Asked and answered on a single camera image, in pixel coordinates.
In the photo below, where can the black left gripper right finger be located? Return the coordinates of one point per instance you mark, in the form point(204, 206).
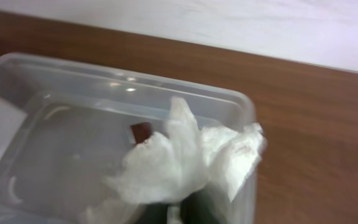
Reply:
point(201, 207)

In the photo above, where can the white tissue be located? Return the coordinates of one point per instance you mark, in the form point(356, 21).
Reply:
point(170, 166)

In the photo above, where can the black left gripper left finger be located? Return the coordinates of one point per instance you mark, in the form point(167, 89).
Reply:
point(155, 213)

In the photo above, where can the clear plastic waste bin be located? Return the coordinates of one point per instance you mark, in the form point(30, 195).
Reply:
point(78, 128)

